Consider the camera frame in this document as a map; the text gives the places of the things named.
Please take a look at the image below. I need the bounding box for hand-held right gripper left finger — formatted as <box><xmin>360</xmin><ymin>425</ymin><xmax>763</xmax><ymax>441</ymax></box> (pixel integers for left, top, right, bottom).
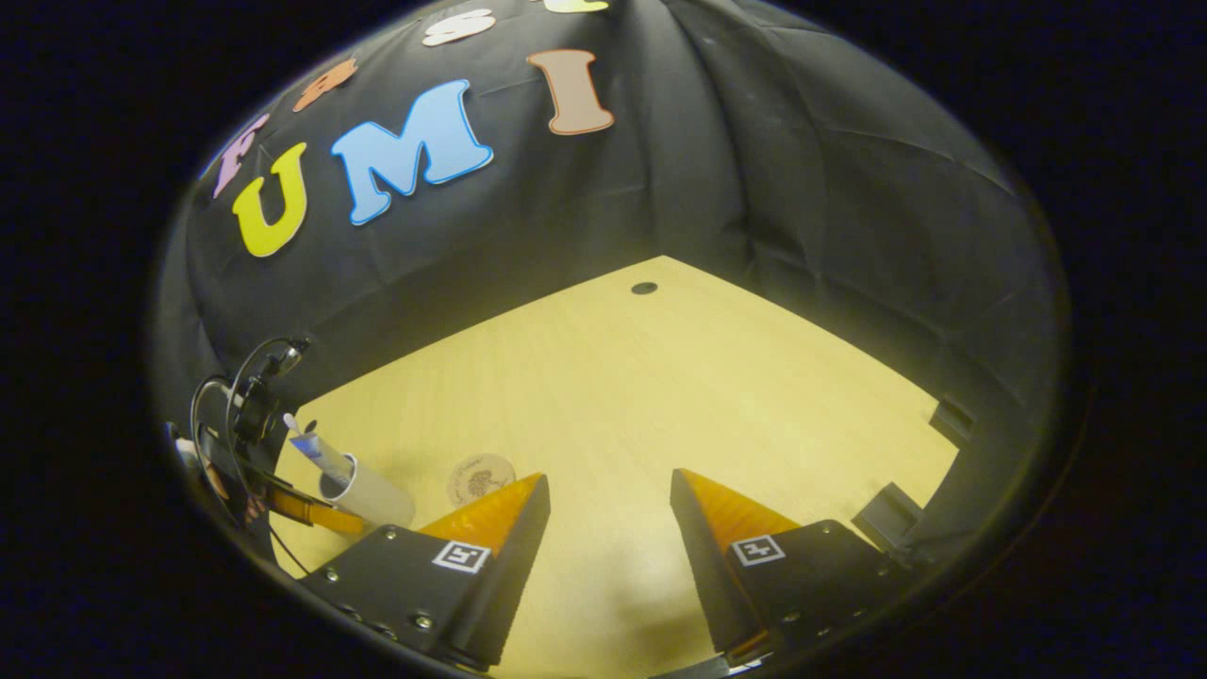
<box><xmin>300</xmin><ymin>472</ymin><xmax>553</xmax><ymax>673</ymax></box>

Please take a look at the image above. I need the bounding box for white toothpaste tube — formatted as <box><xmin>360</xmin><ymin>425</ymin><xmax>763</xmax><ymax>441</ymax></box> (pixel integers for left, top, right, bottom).
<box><xmin>288</xmin><ymin>429</ymin><xmax>355</xmax><ymax>484</ymax></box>

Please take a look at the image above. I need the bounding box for black table edge bracket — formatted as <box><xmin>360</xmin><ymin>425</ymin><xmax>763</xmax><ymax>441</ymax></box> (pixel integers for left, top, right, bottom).
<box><xmin>852</xmin><ymin>483</ymin><xmax>918</xmax><ymax>550</ymax></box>

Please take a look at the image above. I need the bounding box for light wooden desktop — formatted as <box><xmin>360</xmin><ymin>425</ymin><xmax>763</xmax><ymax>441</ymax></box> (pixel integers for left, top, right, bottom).
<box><xmin>269</xmin><ymin>255</ymin><xmax>961</xmax><ymax>679</ymax></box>

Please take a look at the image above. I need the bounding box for black cable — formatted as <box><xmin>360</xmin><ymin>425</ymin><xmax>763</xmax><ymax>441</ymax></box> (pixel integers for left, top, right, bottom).
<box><xmin>190</xmin><ymin>337</ymin><xmax>312</xmax><ymax>576</ymax></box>

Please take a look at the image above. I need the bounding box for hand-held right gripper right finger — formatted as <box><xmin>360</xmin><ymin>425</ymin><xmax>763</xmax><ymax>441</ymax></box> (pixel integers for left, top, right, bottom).
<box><xmin>670</xmin><ymin>468</ymin><xmax>916</xmax><ymax>667</ymax></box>

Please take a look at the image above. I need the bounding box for round cork coaster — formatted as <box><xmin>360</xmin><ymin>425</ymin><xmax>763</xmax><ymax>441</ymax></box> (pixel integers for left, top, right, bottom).
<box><xmin>446</xmin><ymin>453</ymin><xmax>518</xmax><ymax>509</ymax></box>

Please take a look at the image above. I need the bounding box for white cup with wooden handle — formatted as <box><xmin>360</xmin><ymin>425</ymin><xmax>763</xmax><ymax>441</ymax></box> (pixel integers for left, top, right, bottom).
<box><xmin>316</xmin><ymin>453</ymin><xmax>418</xmax><ymax>530</ymax></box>

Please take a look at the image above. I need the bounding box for black backdrop cloth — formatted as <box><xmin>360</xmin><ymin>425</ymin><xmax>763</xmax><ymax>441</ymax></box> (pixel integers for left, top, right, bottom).
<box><xmin>151</xmin><ymin>0</ymin><xmax>1071</xmax><ymax>567</ymax></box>

